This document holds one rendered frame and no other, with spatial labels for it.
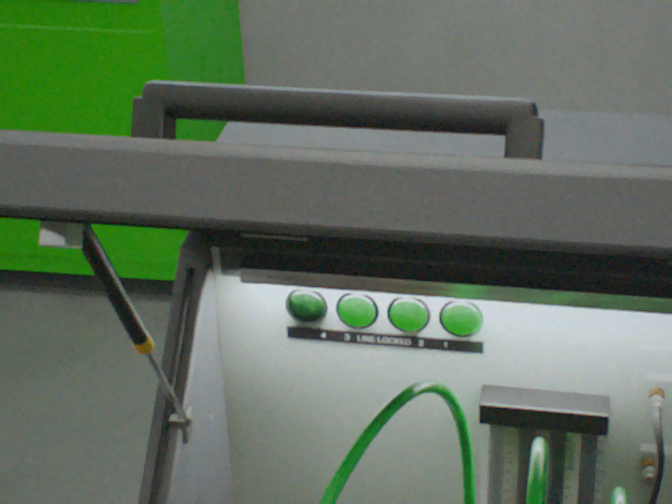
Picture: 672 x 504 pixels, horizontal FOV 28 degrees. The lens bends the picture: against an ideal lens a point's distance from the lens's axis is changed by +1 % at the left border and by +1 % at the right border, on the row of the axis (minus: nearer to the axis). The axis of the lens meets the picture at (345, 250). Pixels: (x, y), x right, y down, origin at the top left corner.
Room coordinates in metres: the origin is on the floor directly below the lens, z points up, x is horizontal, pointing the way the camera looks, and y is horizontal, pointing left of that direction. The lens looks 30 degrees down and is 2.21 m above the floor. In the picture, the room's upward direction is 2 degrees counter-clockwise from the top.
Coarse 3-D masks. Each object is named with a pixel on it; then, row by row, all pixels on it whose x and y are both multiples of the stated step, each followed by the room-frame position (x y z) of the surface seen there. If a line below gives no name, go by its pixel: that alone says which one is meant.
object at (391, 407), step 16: (416, 384) 1.10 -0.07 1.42; (432, 384) 1.11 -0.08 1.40; (400, 400) 1.06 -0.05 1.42; (448, 400) 1.14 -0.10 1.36; (384, 416) 1.04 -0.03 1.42; (464, 416) 1.17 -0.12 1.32; (368, 432) 1.02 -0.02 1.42; (464, 432) 1.17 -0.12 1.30; (352, 448) 1.00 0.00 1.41; (464, 448) 1.18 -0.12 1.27; (352, 464) 0.99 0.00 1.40; (464, 464) 1.18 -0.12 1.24; (336, 480) 0.98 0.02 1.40; (464, 480) 1.19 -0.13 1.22; (336, 496) 0.97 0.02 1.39; (464, 496) 1.19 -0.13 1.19
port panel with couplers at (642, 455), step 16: (640, 352) 1.23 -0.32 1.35; (656, 352) 1.23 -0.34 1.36; (640, 368) 1.23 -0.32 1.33; (656, 368) 1.23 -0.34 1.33; (640, 384) 1.23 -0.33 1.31; (656, 384) 1.23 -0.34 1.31; (640, 400) 1.23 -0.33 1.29; (656, 400) 1.20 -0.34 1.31; (640, 416) 1.23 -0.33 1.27; (640, 432) 1.23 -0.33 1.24; (640, 448) 1.23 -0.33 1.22; (640, 464) 1.23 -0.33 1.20; (640, 480) 1.23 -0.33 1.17; (640, 496) 1.23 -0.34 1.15
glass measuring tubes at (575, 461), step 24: (480, 408) 1.23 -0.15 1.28; (504, 408) 1.23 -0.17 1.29; (528, 408) 1.22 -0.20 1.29; (552, 408) 1.22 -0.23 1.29; (576, 408) 1.22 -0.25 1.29; (600, 408) 1.22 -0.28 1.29; (504, 432) 1.24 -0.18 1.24; (528, 432) 1.23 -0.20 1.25; (552, 432) 1.22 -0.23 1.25; (576, 432) 1.21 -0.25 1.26; (600, 432) 1.20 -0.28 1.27; (504, 456) 1.25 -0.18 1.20; (528, 456) 1.23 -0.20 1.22; (552, 456) 1.22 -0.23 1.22; (576, 456) 1.24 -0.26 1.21; (600, 456) 1.23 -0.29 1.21; (504, 480) 1.25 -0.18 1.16; (552, 480) 1.22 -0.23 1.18; (576, 480) 1.24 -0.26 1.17; (600, 480) 1.23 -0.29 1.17
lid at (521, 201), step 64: (384, 128) 0.54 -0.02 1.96; (448, 128) 0.53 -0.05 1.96; (512, 128) 0.53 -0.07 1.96; (0, 192) 0.52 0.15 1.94; (64, 192) 0.52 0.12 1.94; (128, 192) 0.51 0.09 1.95; (192, 192) 0.51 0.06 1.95; (256, 192) 0.50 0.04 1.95; (320, 192) 0.50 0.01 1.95; (384, 192) 0.49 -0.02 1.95; (448, 192) 0.49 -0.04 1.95; (512, 192) 0.48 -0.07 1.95; (576, 192) 0.48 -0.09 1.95; (640, 192) 0.47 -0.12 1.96; (640, 256) 0.46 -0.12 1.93
